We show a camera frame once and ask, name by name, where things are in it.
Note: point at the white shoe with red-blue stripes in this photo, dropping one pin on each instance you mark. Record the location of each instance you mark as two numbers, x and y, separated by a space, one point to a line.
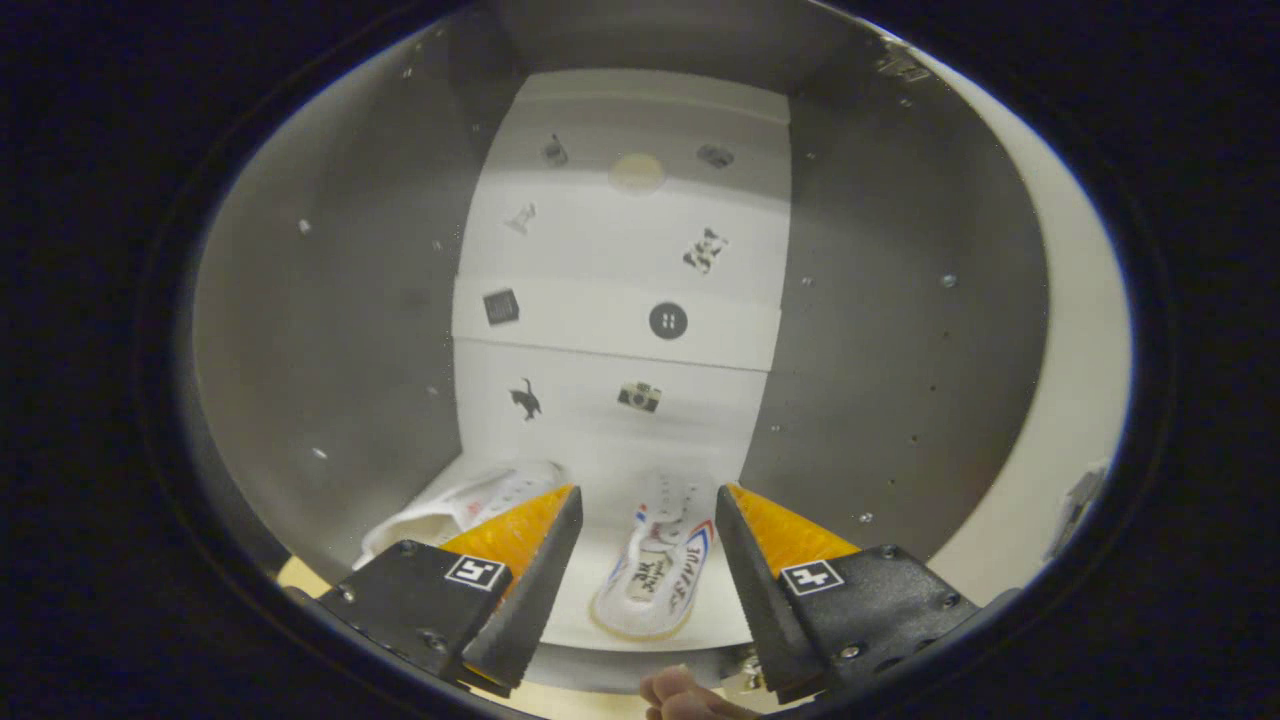
650 580

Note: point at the white shoe with yellow sole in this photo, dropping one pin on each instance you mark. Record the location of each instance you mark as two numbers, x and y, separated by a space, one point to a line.
440 515

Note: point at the metal door hinge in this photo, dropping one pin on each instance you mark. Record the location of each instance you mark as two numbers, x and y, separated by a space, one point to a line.
1078 505

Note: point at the grey shoe cabinet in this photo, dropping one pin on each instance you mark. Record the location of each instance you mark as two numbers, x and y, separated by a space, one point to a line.
330 300

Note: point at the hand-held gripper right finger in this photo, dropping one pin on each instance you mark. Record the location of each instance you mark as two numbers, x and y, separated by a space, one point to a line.
770 600

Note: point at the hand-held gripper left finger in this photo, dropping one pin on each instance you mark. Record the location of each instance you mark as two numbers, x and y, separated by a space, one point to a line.
525 600

